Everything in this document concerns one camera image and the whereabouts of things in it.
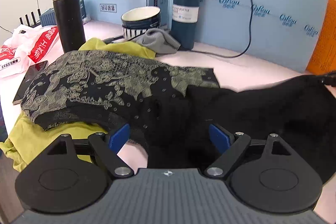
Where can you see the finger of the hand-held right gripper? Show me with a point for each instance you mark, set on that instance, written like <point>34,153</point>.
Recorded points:
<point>328,80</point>

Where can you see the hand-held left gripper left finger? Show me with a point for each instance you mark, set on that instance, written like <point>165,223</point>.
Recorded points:
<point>119,138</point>

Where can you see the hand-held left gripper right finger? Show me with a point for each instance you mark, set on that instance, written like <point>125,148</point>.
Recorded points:
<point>219,138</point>

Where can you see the orange carton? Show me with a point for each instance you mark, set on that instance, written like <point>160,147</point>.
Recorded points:
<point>325,43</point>

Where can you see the black cream patterned garment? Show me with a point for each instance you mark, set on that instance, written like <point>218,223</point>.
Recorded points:
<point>92,77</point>

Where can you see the large light blue carton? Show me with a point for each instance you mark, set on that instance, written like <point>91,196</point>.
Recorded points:
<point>275,29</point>

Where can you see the yellow-green garment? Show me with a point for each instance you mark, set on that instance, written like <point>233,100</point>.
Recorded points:
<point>39,140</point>

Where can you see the grey cloth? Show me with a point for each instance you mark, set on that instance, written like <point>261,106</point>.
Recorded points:
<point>157,41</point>

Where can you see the striped bowl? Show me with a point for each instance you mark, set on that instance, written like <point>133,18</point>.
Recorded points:
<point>131,33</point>

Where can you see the black smartphone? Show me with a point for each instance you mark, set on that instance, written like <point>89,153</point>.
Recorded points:
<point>29,77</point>

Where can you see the dark blue bowl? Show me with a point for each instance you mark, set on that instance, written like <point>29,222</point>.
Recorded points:
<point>141,20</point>

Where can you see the black insulated bottle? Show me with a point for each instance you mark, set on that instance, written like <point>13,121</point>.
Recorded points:
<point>69,24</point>

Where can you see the red white plastic bag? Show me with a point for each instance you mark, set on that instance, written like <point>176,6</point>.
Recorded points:
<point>15,56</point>

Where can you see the dark blue small box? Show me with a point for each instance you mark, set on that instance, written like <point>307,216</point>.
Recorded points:
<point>48,16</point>

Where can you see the black router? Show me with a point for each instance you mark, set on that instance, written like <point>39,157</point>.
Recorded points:
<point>32,20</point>

